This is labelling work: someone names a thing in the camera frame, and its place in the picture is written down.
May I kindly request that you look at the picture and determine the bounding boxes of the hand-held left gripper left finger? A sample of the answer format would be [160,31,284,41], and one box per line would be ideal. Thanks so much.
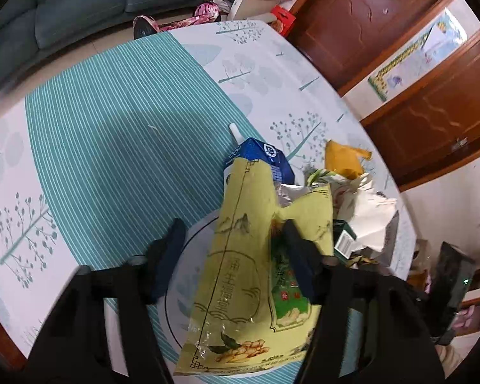
[24,218,188,384]

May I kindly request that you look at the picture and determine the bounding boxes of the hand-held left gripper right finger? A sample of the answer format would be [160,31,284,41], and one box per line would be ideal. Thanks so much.
[278,219,444,384]

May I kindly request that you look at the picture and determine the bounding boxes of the yellow green snack bag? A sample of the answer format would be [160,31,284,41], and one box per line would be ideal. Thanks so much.
[174,156,337,377]

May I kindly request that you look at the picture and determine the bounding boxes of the person's right forearm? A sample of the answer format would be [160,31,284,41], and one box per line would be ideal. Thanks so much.
[434,342,467,379]

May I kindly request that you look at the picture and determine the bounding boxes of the green white carton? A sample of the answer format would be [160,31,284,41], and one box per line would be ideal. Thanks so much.
[334,220,358,262]

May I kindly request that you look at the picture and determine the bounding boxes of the silver foil packet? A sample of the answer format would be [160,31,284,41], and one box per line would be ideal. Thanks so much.
[274,182,305,209]

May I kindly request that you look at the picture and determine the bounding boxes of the white paper bag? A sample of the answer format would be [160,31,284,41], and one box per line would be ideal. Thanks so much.
[332,173,398,252]

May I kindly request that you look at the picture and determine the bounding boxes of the colourful snack wrapper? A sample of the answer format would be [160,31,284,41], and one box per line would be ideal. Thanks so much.
[304,168,337,187]

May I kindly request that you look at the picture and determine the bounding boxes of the orange paper bag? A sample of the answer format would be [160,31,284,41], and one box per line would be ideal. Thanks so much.
[324,139,373,180]

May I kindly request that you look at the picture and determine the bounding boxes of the dark blue carton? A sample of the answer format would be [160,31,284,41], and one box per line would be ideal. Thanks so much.
[223,123,297,187]

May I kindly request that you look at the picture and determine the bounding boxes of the plain brown wooden door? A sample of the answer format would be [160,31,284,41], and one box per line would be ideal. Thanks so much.
[362,28,480,193]

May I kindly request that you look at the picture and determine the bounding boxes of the pink bag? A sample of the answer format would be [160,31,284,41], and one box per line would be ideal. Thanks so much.
[192,2,221,25]

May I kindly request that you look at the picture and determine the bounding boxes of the brown door with stickers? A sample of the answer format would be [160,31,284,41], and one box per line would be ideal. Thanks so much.
[288,0,465,92]

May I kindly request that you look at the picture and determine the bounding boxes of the dark blue fabric sofa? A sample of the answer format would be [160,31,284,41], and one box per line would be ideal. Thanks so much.
[0,0,220,92]

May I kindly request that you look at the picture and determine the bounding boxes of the giraffe wall poster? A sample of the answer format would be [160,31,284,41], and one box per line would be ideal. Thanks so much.
[367,8,468,102]

